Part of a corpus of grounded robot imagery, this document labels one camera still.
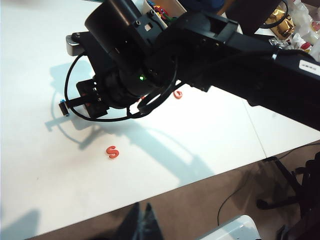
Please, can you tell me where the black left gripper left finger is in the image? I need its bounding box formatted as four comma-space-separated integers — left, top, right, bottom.
116, 202, 142, 240

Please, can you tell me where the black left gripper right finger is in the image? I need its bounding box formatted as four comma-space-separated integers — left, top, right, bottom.
139, 202, 165, 240

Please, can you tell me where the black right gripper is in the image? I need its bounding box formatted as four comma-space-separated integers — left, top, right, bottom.
58, 78, 110, 119

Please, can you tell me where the orange letter u magnet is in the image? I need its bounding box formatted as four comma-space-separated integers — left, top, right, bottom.
82, 92, 95, 108

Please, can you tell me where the orange letter s magnet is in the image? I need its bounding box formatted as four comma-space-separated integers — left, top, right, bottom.
105, 145, 120, 160

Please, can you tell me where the blue letter l magnet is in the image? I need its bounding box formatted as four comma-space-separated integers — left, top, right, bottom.
59, 99, 70, 118

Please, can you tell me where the white plastic box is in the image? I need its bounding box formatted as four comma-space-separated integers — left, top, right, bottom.
197, 214, 262, 240

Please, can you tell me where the black office chair base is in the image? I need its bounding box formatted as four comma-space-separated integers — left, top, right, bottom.
256, 156, 320, 240

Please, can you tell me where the beige paper pulp bowl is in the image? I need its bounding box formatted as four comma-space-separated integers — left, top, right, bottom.
139, 0, 188, 28

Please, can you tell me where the gold foil snack bag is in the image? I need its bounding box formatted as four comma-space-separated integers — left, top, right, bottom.
270, 8, 296, 40

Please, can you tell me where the white plastic bag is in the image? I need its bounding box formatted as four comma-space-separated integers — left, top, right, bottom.
287, 0, 320, 62

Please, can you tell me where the black camera cable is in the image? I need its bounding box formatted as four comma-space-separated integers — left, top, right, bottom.
63, 52, 182, 123

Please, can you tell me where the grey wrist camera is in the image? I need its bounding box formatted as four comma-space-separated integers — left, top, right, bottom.
65, 33, 87, 55

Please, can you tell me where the black floor cable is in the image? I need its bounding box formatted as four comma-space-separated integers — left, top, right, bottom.
216, 183, 254, 228

